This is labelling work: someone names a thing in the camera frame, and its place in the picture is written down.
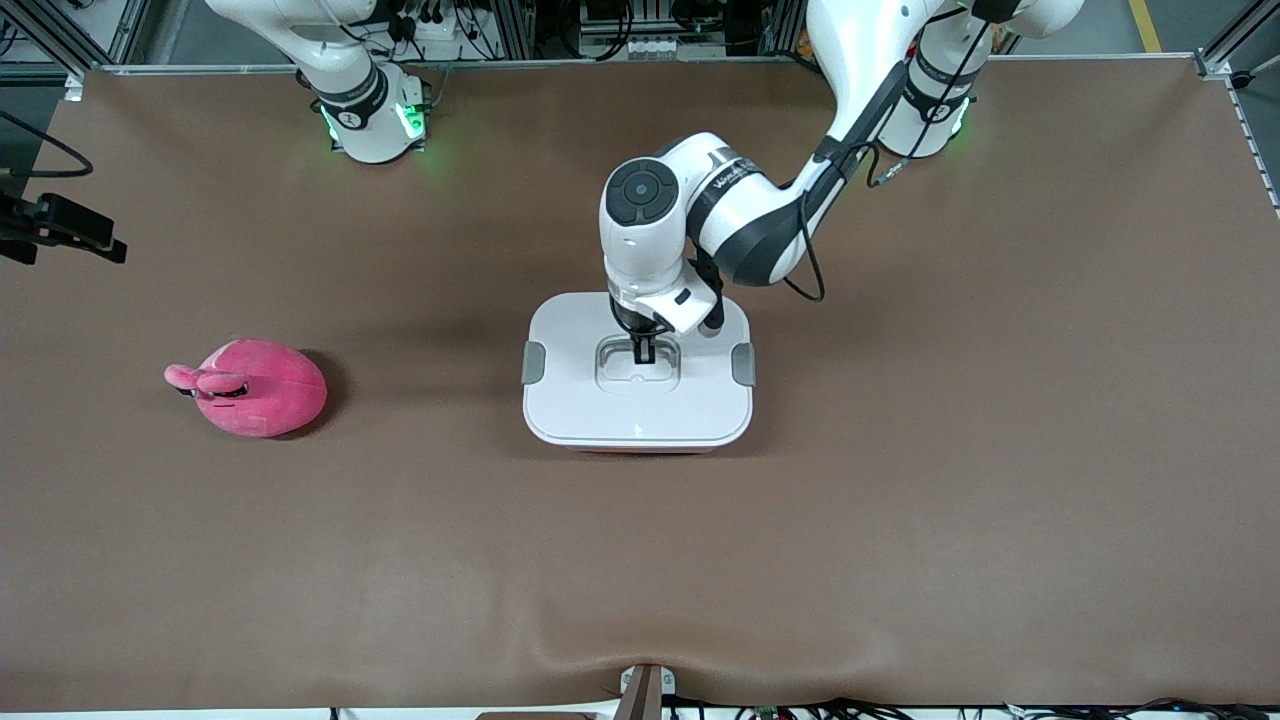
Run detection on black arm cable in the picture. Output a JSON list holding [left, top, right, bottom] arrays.
[[783, 60, 991, 303], [0, 110, 96, 181]]

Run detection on white power strip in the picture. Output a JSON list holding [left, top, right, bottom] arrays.
[[405, 15, 471, 63]]

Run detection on pink plush toy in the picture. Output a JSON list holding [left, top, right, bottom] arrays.
[[164, 338, 329, 439]]

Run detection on aluminium table edge rail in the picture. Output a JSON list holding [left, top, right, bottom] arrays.
[[95, 55, 1201, 76]]

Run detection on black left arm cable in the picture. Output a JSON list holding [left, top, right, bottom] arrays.
[[783, 60, 991, 303]]

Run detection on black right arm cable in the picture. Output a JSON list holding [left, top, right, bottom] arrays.
[[0, 110, 96, 181]]

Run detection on white box lid grey clips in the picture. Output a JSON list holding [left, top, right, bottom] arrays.
[[522, 292, 757, 453]]

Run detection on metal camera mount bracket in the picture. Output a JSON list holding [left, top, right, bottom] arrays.
[[616, 662, 678, 720]]

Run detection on brown table cover mat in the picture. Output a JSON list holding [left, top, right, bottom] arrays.
[[0, 58, 1280, 713]]

